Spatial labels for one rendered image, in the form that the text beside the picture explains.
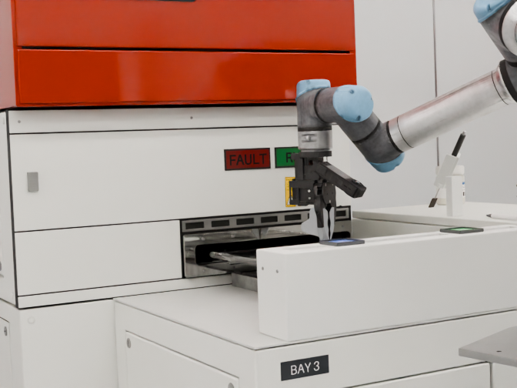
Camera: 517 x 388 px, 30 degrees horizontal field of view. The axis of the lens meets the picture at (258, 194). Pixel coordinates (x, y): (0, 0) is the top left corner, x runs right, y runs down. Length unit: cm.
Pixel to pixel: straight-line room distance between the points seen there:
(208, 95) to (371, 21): 221
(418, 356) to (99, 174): 78
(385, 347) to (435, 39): 292
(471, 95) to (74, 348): 96
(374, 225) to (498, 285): 54
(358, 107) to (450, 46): 253
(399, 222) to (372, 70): 209
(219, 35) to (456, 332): 83
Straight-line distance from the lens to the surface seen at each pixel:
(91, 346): 208
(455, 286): 172
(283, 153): 223
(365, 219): 229
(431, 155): 439
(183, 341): 176
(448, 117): 199
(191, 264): 212
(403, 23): 434
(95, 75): 200
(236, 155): 217
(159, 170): 210
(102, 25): 202
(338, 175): 206
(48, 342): 205
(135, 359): 199
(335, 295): 158
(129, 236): 207
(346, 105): 197
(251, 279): 207
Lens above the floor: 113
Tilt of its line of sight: 3 degrees down
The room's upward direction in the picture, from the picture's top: 2 degrees counter-clockwise
